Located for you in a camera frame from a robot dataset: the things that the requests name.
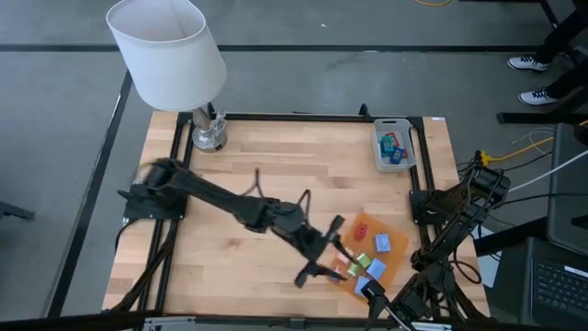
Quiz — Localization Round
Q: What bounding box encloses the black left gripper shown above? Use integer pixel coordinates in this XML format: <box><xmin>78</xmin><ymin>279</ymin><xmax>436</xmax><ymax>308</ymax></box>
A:
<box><xmin>292</xmin><ymin>214</ymin><xmax>346</xmax><ymax>290</ymax></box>

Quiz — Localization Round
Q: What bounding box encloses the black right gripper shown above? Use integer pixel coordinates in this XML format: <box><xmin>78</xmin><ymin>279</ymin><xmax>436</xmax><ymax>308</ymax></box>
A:
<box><xmin>360</xmin><ymin>274</ymin><xmax>434</xmax><ymax>331</ymax></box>

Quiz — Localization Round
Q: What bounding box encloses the light blue wall charger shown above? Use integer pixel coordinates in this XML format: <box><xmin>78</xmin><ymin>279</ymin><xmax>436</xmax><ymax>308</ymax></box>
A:
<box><xmin>353</xmin><ymin>275</ymin><xmax>372</xmax><ymax>297</ymax></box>
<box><xmin>366</xmin><ymin>257</ymin><xmax>388</xmax><ymax>281</ymax></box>

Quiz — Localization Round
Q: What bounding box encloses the white metal plate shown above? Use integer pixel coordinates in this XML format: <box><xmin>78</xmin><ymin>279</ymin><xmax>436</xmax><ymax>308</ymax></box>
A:
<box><xmin>398</xmin><ymin>321</ymin><xmax>454</xmax><ymax>331</ymax></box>

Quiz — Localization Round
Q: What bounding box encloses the pale grey plastic bin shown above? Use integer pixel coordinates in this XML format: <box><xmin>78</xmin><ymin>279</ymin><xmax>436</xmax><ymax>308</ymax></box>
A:
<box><xmin>370</xmin><ymin>117</ymin><xmax>418</xmax><ymax>174</ymax></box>

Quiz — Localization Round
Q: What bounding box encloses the clear crumpled plastic wrap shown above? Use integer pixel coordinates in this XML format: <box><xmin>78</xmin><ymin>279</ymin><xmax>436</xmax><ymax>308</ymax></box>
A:
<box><xmin>209</xmin><ymin>109</ymin><xmax>229</xmax><ymax>139</ymax></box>

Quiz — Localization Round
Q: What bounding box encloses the grey metal plate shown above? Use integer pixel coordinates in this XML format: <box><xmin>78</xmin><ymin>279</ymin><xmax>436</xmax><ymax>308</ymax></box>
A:
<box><xmin>141</xmin><ymin>315</ymin><xmax>198</xmax><ymax>331</ymax></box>

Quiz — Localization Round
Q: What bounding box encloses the black laptop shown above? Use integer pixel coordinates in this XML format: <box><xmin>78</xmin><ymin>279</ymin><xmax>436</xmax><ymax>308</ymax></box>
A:
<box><xmin>521</xmin><ymin>236</ymin><xmax>588</xmax><ymax>331</ymax></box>

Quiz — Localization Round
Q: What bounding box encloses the table lamp with white shade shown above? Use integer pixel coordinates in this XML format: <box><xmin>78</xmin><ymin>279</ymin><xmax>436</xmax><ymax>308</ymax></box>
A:
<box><xmin>105</xmin><ymin>0</ymin><xmax>229</xmax><ymax>154</ymax></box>

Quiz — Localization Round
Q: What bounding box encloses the person's shoe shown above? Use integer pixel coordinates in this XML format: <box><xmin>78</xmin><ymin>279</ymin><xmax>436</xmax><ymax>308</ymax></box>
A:
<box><xmin>506</xmin><ymin>54</ymin><xmax>550</xmax><ymax>73</ymax></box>
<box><xmin>517</xmin><ymin>87</ymin><xmax>560</xmax><ymax>107</ymax></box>

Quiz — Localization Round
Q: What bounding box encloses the person's leg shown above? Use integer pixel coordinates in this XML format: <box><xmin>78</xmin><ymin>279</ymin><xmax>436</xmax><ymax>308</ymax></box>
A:
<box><xmin>546</xmin><ymin>57</ymin><xmax>588</xmax><ymax>100</ymax></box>
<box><xmin>532</xmin><ymin>8</ymin><xmax>588</xmax><ymax>63</ymax></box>

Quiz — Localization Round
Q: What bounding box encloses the black chair base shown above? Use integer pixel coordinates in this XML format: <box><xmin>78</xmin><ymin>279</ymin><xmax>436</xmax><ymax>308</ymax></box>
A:
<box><xmin>0</xmin><ymin>200</ymin><xmax>36</xmax><ymax>223</ymax></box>

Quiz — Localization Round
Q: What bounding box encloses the black aluminium table frame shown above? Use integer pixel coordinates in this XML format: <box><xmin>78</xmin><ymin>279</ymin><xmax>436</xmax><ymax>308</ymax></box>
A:
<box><xmin>103</xmin><ymin>103</ymin><xmax>491</xmax><ymax>323</ymax></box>

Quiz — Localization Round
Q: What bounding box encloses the yellow extension cord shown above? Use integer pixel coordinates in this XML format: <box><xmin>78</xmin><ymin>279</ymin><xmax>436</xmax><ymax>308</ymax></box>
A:
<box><xmin>477</xmin><ymin>120</ymin><xmax>588</xmax><ymax>166</ymax></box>

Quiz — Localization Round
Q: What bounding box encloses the thick white cable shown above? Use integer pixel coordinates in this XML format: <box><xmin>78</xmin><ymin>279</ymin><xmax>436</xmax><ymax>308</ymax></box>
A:
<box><xmin>507</xmin><ymin>149</ymin><xmax>588</xmax><ymax>193</ymax></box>

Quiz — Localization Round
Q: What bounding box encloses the thin white cable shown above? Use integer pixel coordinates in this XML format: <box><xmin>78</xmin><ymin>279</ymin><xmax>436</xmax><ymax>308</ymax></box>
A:
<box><xmin>511</xmin><ymin>126</ymin><xmax>557</xmax><ymax>149</ymax></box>

